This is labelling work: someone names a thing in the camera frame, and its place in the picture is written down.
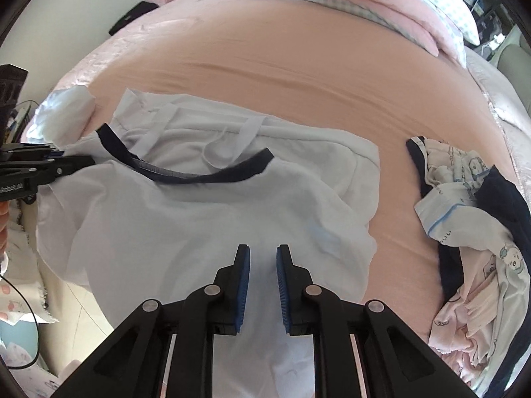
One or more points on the white navy-trimmed t-shirt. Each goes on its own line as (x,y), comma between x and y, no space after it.
(166,236)

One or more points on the black bag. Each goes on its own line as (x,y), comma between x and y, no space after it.
(132,18)

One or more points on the folded white garment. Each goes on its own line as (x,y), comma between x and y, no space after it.
(66,110)

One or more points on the cartoon printed pajamas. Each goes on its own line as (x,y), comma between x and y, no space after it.
(477,298)

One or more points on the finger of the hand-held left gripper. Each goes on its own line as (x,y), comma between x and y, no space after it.
(54,170)
(33,151)

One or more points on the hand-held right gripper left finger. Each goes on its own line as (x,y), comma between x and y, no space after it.
(244,294)

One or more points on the grey padded headboard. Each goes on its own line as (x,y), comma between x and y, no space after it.
(516,62)

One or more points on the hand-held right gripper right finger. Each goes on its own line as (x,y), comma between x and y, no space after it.
(284,294)

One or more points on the glass door wardrobe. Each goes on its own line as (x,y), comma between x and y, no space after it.
(477,4)

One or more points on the pink checked quilt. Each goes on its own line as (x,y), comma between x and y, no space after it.
(373,4)

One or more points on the navy garment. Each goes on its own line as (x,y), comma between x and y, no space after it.
(506,207)

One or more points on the person's left hand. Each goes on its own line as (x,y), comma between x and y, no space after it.
(3,228)

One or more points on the pink bed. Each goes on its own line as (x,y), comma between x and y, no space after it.
(290,70)

